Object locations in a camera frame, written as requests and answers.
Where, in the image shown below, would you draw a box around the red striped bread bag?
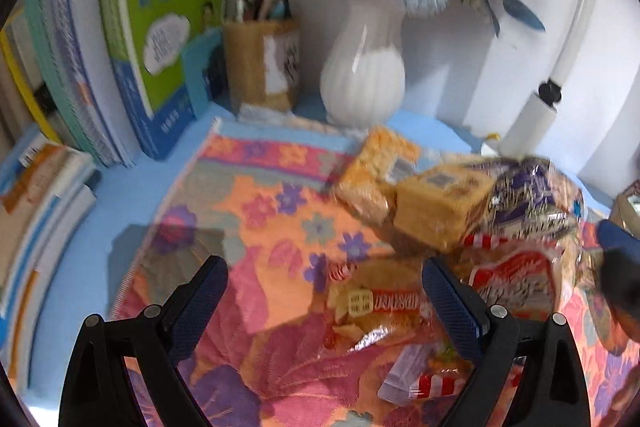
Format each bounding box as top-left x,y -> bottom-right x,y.
408,234 -> 565,400

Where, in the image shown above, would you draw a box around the purple seaweed snack bag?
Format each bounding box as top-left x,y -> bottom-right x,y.
466,156 -> 586,241

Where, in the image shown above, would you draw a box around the lilac wafer bar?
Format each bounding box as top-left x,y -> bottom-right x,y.
378,343 -> 438,407

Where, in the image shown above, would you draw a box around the yellow wafer cracker pack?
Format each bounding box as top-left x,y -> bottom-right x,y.
393,164 -> 496,254

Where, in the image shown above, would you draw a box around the red label bread bag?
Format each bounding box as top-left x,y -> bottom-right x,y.
323,256 -> 445,355

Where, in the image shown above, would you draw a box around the orange checkered cake pack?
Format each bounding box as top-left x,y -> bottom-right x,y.
332,126 -> 422,225

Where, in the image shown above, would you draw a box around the amber ribbed glass plate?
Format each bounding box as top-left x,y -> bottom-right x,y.
610,180 -> 640,237

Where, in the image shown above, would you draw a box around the flat stacked books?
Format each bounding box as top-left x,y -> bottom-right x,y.
1,128 -> 101,393

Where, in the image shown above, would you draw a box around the floral woven table mat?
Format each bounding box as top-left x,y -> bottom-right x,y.
106,116 -> 640,427

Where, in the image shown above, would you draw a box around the white ceramic vase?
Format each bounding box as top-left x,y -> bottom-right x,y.
320,0 -> 406,130

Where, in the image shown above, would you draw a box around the upright book row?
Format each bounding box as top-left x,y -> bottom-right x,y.
0,0 -> 236,168

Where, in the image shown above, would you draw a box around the small blue card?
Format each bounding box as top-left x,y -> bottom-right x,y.
181,27 -> 227,118

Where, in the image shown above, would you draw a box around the wooden pen holder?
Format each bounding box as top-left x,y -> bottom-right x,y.
222,0 -> 300,114

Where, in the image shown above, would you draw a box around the green English grammar book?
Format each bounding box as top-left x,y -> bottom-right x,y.
99,0 -> 226,160

